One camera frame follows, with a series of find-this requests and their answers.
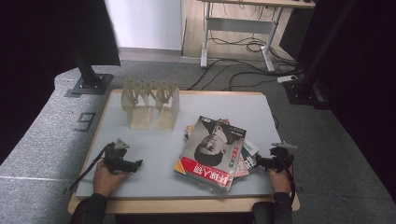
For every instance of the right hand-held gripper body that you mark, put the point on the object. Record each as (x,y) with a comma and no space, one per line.
(281,160)

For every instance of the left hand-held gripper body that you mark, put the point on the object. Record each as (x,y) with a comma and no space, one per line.
(116,158)

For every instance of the dark blue science fiction magazine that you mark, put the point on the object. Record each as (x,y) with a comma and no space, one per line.
(251,162)

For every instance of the beige book rack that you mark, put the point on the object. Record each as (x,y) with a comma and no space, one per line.
(141,119)

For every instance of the grey portrait magazine red label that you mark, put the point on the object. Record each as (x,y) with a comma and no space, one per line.
(211,149)

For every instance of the person's right hand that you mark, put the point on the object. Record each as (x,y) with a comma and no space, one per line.
(281,183)

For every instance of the person's left hand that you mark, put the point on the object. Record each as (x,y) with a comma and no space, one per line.
(106,182)

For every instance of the person's right leg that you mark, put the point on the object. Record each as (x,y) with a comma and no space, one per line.
(263,213)

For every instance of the light wooden table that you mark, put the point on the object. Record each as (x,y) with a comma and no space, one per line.
(186,206)

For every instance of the white power strip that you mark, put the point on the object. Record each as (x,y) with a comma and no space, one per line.
(287,79)

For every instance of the black metal stand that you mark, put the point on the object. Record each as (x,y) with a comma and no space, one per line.
(308,82)
(90,81)

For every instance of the black curtain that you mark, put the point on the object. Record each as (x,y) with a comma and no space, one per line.
(46,46)
(373,93)

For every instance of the white-legged desk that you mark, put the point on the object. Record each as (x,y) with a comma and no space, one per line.
(239,25)

